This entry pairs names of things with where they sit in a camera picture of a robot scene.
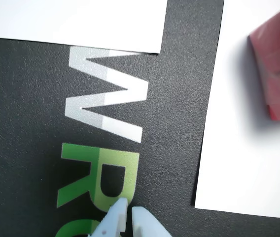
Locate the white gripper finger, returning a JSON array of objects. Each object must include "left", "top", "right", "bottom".
[
  {"left": 87, "top": 197, "right": 129, "bottom": 237},
  {"left": 131, "top": 206, "right": 173, "bottom": 237}
]

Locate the white sheet labelled Home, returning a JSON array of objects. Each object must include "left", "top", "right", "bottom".
[{"left": 194, "top": 0, "right": 280, "bottom": 220}]

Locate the pink paper box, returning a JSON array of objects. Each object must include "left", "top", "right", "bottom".
[{"left": 247, "top": 0, "right": 280, "bottom": 121}]

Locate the dark mat with WROB print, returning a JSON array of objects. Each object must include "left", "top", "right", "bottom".
[{"left": 0, "top": 0, "right": 280, "bottom": 237}]

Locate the white sheet labelled 1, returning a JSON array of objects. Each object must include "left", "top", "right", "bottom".
[{"left": 0, "top": 0, "right": 168, "bottom": 54}]

